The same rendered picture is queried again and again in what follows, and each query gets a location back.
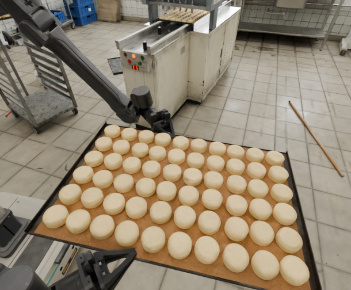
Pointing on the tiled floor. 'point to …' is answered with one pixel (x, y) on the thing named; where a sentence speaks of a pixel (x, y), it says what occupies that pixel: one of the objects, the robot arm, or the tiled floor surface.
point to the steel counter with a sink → (288, 25)
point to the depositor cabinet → (209, 53)
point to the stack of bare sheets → (115, 65)
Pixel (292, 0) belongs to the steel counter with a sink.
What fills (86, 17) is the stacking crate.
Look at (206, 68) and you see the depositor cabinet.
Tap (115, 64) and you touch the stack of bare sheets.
